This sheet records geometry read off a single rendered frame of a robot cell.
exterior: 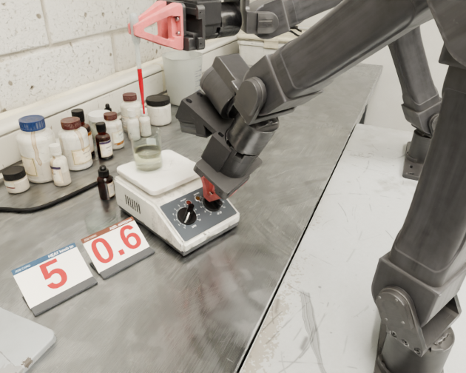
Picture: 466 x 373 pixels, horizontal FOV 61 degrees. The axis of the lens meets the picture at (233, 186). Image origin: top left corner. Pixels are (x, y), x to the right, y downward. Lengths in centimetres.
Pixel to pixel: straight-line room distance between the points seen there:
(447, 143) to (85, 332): 46
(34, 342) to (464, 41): 53
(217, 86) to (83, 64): 66
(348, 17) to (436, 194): 17
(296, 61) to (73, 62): 79
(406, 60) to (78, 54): 78
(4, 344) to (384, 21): 54
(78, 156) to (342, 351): 66
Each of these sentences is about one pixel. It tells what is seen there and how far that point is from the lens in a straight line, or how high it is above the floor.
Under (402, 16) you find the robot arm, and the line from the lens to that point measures 37.
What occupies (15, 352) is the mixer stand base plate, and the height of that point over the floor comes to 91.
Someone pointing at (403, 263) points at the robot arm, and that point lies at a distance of 42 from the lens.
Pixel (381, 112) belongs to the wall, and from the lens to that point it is 205.
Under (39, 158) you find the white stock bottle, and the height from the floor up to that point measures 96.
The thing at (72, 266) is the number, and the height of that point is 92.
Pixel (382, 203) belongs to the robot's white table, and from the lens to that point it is 83.
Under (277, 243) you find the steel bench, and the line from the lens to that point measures 68.
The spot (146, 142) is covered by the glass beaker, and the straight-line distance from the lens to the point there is 67.
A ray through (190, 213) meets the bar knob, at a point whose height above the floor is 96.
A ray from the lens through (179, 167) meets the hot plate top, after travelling 71.
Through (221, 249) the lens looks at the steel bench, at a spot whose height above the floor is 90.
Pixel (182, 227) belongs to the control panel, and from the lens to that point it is 64.
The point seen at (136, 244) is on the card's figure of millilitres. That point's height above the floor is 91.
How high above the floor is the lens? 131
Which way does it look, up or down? 30 degrees down
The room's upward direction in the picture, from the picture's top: 1 degrees clockwise
